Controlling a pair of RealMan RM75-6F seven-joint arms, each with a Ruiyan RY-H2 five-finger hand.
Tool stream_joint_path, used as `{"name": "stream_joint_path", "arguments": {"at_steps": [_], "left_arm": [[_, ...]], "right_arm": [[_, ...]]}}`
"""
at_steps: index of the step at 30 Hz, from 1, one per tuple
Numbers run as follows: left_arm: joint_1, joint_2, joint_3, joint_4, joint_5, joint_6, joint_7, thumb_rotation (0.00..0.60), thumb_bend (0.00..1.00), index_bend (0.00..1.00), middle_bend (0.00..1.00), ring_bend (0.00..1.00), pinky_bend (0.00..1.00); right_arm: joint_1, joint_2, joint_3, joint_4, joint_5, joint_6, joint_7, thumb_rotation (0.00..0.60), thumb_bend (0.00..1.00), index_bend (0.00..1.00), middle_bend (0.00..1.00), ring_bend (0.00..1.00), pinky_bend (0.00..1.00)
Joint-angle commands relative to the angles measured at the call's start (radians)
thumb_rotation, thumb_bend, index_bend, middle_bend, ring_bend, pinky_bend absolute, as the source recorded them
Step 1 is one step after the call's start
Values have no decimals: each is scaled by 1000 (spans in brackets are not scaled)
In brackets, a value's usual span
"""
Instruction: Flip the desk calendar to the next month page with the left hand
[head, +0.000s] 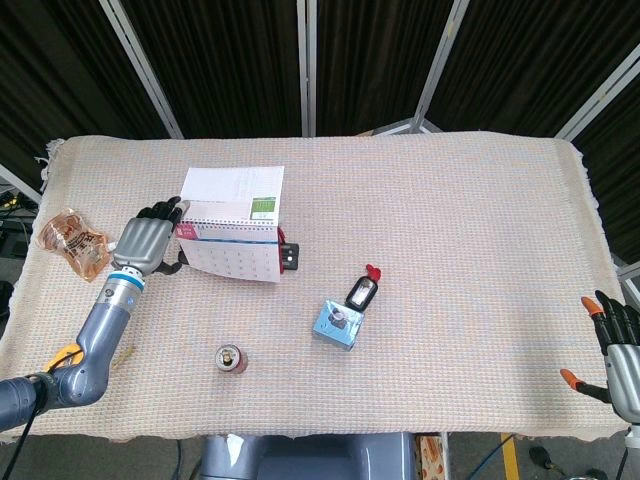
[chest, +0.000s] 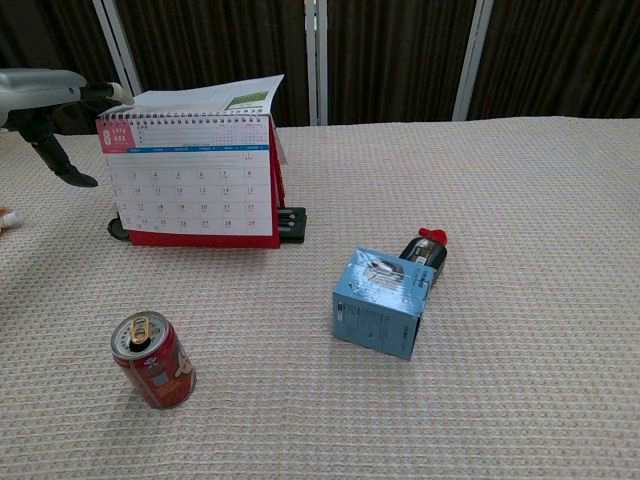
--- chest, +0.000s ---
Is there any silver and black left hand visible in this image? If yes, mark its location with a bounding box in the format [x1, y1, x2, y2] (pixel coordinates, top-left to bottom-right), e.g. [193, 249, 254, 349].
[0, 68, 136, 189]

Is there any black stand behind calendar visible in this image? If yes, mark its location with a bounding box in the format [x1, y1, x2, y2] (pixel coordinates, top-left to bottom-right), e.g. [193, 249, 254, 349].
[106, 205, 308, 246]

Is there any dark bottle with red cap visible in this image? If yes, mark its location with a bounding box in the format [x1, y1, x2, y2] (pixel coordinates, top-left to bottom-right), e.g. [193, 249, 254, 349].
[398, 227, 449, 287]

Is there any dark brown partition panel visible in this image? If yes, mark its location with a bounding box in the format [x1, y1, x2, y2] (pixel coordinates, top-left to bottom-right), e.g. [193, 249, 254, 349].
[324, 0, 476, 125]
[114, 0, 312, 128]
[468, 0, 640, 121]
[0, 0, 132, 135]

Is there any beige woven tablecloth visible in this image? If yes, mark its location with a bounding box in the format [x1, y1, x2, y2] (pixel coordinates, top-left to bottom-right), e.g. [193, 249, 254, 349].
[0, 115, 640, 480]

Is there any light blue cardboard box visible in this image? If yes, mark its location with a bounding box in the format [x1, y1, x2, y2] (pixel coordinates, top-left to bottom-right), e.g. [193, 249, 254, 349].
[331, 245, 433, 362]

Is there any red spiral desk calendar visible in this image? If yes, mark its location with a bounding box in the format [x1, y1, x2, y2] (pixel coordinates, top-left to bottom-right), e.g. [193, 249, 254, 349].
[95, 74, 289, 250]

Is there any red drink can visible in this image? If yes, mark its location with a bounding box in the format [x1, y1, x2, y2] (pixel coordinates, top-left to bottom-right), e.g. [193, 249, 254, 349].
[110, 310, 198, 411]

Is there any small white and orange object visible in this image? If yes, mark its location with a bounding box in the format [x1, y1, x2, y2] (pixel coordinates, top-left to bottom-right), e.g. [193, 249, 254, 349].
[0, 205, 25, 232]

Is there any white partition frame post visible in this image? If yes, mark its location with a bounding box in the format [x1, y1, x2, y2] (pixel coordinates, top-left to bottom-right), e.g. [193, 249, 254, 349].
[303, 0, 330, 127]
[451, 0, 496, 122]
[91, 0, 146, 97]

